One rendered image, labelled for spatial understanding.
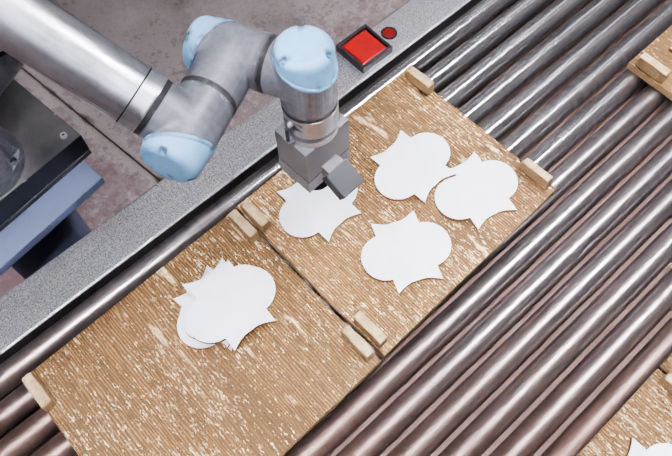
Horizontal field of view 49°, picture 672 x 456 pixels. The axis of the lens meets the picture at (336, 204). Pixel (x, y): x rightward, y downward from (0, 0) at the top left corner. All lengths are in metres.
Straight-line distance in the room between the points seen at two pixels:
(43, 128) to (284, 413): 0.67
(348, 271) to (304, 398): 0.21
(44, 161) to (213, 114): 0.56
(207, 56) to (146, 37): 1.84
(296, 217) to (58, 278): 0.40
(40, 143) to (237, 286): 0.47
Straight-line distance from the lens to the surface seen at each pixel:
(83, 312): 1.24
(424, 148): 1.26
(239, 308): 1.14
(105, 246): 1.28
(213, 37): 0.93
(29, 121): 1.43
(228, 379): 1.13
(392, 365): 1.14
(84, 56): 0.86
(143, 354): 1.17
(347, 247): 1.19
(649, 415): 1.19
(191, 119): 0.86
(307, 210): 1.21
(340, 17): 2.70
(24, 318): 1.28
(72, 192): 1.40
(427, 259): 1.18
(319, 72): 0.87
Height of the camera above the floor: 2.02
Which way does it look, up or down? 63 degrees down
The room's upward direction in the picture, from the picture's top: 3 degrees counter-clockwise
